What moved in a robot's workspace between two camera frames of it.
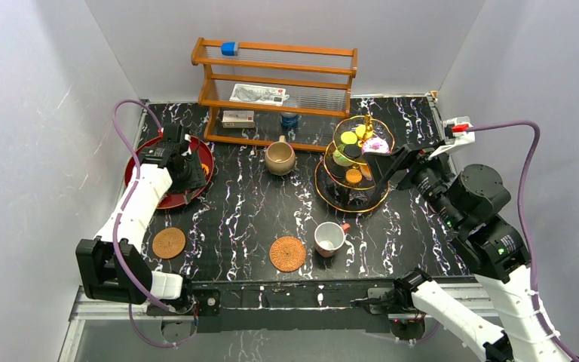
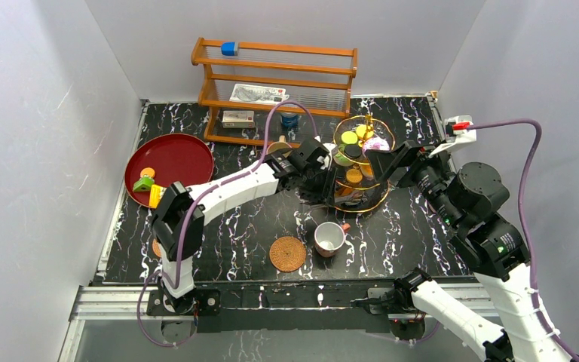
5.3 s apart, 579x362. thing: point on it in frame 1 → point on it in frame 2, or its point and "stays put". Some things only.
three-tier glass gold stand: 344,179 stays put
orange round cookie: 353,176 stays put
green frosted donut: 340,160 stays put
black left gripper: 189,173 → 317,177
